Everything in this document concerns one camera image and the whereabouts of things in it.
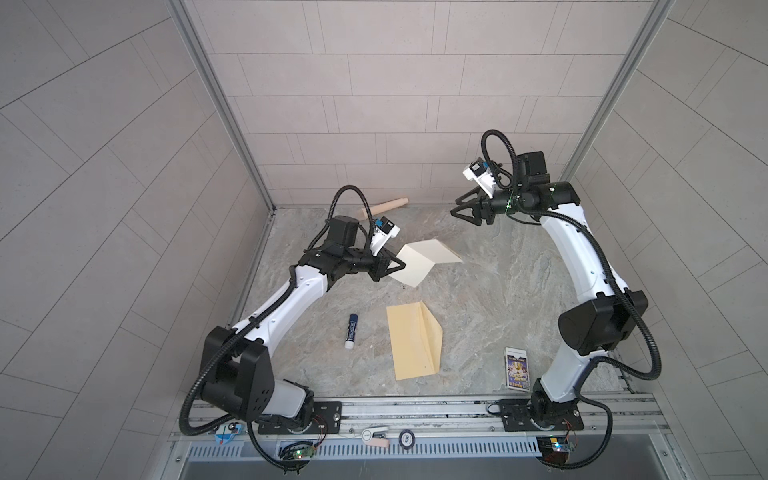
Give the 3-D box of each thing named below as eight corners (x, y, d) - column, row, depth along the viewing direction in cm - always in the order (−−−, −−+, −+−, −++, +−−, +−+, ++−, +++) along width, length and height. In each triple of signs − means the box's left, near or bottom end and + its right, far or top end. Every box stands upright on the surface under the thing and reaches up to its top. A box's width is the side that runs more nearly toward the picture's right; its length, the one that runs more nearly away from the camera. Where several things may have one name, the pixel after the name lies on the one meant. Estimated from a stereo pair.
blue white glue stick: (345, 349, 84) (344, 346, 82) (350, 316, 90) (349, 313, 88) (354, 349, 84) (353, 347, 82) (358, 316, 90) (358, 313, 88)
